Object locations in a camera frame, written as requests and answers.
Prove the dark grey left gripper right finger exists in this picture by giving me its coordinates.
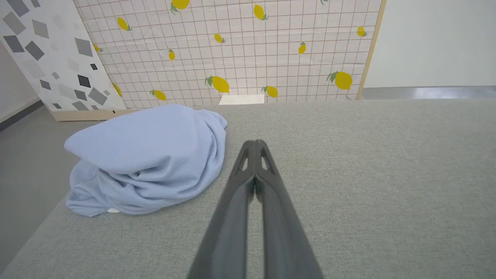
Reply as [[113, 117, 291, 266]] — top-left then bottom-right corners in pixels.
[[255, 140, 323, 279]]

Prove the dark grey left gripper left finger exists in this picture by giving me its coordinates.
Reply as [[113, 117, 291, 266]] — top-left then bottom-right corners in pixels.
[[188, 140, 256, 279]]

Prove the light blue garment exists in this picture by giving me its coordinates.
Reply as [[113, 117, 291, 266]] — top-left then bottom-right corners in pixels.
[[64, 104, 228, 217]]

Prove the white box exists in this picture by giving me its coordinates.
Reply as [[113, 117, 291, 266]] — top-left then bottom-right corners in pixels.
[[219, 95, 265, 105]]

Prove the lemon print partition panel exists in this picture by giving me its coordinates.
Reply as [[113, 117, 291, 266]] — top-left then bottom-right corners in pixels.
[[73, 0, 387, 110]]

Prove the grey terrazzo print panel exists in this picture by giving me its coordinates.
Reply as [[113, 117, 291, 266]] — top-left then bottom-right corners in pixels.
[[0, 0, 136, 122]]

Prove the white partition board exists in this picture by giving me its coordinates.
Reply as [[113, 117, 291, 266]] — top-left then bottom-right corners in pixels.
[[363, 0, 496, 89]]

